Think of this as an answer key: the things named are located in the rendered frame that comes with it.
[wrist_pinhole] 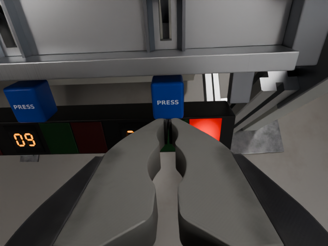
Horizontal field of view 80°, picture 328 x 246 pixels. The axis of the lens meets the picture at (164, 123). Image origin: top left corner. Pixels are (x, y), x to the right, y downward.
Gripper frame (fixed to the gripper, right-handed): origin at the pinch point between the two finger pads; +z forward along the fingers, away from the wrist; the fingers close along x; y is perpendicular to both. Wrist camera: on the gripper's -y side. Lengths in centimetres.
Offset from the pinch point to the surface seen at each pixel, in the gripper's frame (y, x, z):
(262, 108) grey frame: 6.3, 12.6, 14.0
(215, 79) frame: 12.3, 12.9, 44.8
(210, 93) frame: 15.2, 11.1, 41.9
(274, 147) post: 45, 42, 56
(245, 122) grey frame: 11.6, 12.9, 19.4
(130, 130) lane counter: 3.7, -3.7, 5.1
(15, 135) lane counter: 4.0, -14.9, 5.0
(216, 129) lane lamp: 3.9, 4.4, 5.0
